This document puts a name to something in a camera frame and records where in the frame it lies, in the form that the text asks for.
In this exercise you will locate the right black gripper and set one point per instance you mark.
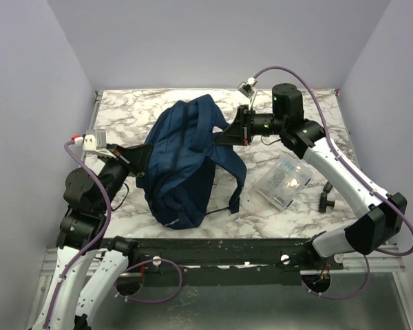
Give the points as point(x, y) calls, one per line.
point(235, 134)

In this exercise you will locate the navy blue student backpack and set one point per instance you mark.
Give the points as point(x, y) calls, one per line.
point(179, 177)

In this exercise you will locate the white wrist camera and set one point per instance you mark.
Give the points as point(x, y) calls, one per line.
point(247, 88)
point(93, 141)

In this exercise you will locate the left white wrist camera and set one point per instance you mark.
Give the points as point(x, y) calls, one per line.
point(93, 141)

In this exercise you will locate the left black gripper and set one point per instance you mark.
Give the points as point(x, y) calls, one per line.
point(136, 156)

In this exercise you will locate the clear plastic pencil case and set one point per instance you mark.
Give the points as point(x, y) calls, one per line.
point(283, 181)

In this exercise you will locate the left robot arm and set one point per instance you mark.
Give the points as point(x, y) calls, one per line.
point(82, 233)

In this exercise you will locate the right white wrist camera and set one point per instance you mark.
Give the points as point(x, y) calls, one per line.
point(247, 88)

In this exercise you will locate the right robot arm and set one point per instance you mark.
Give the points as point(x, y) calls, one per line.
point(379, 214)

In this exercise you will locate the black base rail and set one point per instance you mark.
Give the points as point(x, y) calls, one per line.
point(226, 262)

